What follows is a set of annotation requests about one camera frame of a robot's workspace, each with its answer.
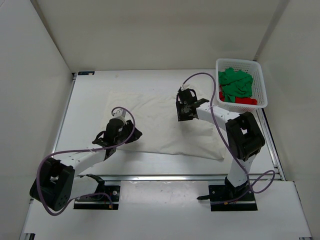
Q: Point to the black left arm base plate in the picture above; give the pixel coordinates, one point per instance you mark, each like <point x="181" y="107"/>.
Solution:
<point x="101" y="202"/>

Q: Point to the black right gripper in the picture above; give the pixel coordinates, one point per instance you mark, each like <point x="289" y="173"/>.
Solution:
<point x="181" y="117"/>

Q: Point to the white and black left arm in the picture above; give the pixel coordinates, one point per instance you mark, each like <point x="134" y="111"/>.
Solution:
<point x="59" y="181"/>

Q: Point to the white t shirt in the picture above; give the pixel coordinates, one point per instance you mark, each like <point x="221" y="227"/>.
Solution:
<point x="162" y="133"/>

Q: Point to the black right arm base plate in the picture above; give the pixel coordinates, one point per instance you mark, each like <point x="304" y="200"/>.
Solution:
<point x="222" y="199"/>

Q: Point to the red t shirt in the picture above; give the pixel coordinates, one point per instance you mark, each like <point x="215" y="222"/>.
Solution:
<point x="234" y="94"/>

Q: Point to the aluminium table edge rail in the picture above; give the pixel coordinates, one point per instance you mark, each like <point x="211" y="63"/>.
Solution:
<point x="165" y="178"/>

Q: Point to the green t shirt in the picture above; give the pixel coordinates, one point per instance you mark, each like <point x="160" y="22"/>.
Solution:
<point x="238" y="78"/>

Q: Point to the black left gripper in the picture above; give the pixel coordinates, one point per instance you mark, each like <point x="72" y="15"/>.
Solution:
<point x="128" y="126"/>

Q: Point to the white plastic basket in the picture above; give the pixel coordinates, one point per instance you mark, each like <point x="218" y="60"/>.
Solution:
<point x="258" y="88"/>

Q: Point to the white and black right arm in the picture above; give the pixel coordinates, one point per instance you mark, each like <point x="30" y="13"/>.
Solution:
<point x="244" y="137"/>

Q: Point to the blue label sticker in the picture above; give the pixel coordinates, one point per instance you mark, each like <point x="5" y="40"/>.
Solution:
<point x="86" y="73"/>

